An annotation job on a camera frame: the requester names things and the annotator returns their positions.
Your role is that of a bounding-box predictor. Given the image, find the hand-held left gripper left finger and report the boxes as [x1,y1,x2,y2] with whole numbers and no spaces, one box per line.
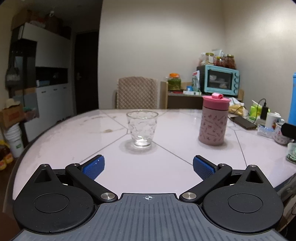
[34,155,118,202]

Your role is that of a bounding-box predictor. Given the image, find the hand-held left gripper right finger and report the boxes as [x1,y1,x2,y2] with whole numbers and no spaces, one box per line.
[179,155,264,204]

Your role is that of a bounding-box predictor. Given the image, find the pink patterned bottle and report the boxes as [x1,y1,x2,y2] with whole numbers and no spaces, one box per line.
[198,108,229,146]

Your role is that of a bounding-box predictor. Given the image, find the clear dimpled glass cup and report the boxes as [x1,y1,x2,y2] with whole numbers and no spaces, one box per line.
[126,111,159,148]

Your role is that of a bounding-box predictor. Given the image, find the pink bottle cap with strap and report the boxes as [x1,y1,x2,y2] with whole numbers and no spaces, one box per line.
[203,92,231,112]

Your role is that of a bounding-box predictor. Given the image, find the floral mug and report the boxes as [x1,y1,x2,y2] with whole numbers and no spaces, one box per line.
[273,123,294,146]

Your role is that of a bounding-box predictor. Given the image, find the white mug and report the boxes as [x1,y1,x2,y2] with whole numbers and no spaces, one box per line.
[265,112,285,129]

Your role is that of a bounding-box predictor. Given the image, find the pale green container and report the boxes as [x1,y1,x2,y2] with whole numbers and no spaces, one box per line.
[287,142,296,164]

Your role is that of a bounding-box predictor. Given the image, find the clear plastic packet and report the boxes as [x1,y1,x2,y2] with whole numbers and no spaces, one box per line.
[257,125,275,139]

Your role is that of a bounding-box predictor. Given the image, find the blue container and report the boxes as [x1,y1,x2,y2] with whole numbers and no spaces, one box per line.
[288,72,296,123]

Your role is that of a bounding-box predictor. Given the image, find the green tissue pack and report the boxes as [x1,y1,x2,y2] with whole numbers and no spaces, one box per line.
[248,100,264,117]

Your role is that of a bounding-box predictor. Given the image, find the black power bank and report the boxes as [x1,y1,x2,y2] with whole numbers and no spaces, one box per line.
[231,116,258,130]

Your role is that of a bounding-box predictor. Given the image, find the yellow snack bag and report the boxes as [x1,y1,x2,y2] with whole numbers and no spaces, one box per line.
[228,104,249,117]

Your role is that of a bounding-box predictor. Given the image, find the wooden side shelf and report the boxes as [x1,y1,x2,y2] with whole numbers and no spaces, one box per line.
[160,81,244,109]

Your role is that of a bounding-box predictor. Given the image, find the teal toaster oven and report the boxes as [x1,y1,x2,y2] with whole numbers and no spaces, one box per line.
[196,65,240,96]

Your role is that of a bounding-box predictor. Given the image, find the colourful cloth pile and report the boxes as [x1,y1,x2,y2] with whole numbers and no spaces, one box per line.
[23,105,38,122]

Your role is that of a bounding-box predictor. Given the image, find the chair with beige quilted cover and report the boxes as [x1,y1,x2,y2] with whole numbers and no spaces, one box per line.
[115,76,159,109]

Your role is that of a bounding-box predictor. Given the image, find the green jar with orange lid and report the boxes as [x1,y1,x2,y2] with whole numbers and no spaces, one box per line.
[168,73,181,91]

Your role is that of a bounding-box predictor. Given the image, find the red white packet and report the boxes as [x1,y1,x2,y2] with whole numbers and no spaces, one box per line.
[191,71,201,91]

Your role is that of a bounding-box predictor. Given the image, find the printed cardboard box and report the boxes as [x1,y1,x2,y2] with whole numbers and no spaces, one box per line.
[0,105,25,130]

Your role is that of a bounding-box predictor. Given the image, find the dark door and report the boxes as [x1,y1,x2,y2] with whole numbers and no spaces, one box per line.
[75,31,100,115]

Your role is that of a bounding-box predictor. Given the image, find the straw hat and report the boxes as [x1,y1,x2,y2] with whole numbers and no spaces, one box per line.
[3,98,21,109]

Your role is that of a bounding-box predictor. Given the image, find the glass jar with yellow lid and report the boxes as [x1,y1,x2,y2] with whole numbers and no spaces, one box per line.
[200,52,215,66]

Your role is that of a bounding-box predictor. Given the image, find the white tall cabinet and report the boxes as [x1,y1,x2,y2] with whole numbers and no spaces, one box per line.
[9,23,74,142]

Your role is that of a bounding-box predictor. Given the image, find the grey hanging bag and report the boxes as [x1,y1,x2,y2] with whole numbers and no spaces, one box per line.
[6,58,23,87]

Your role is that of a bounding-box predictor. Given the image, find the dark brown cardboard boxes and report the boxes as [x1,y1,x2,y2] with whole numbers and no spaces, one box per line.
[31,11,72,39]

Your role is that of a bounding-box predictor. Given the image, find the light brown cardboard box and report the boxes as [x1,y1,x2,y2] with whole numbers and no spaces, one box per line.
[11,9,31,29]

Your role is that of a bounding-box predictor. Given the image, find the black charging cable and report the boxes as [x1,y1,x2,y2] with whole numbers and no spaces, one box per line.
[229,98,266,121]

